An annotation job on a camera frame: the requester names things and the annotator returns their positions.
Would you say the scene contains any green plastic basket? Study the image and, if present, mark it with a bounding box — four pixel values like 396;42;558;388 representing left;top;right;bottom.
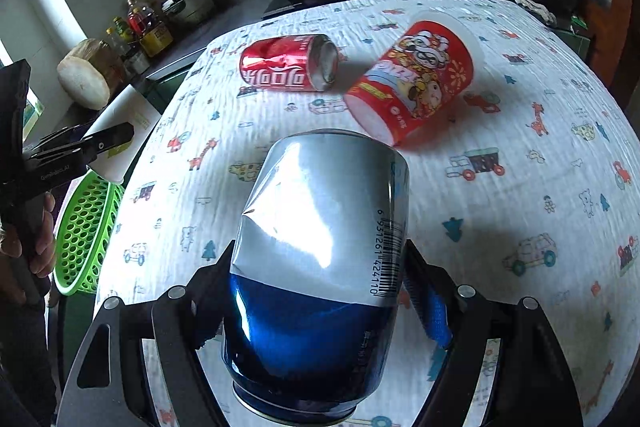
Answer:
53;171;124;296

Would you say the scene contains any dark sauce bottle yellow label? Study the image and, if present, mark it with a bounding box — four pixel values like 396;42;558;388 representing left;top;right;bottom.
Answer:
127;0;174;57

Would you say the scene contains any white paper cup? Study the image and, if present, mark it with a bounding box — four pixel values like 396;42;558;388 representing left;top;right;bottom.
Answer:
85;86;160;184

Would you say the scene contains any left hand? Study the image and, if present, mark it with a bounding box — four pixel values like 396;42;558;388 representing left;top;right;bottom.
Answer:
1;192;55;306

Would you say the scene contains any red cola can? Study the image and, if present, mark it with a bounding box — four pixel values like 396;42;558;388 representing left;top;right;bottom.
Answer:
239;34;340;92

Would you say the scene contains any steel pressure cooker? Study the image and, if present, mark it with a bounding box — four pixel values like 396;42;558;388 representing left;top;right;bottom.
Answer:
162;0;215;27

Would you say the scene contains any round wooden chopping block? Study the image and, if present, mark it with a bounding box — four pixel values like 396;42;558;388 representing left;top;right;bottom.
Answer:
56;38;126;110

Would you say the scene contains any green cabinet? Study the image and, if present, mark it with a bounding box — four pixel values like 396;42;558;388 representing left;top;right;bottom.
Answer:
141;67;190;114

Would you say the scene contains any blue silver can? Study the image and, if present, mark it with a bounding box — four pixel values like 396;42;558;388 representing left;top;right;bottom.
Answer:
224;130;409;426

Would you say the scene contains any patterned white tablecloth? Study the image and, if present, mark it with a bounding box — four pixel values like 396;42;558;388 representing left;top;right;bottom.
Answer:
96;0;639;426

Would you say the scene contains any red snack cup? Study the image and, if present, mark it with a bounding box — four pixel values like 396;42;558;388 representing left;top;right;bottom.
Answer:
343;10;484;146

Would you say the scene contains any red cap bottle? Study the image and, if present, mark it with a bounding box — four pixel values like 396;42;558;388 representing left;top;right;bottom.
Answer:
105;16;150;75

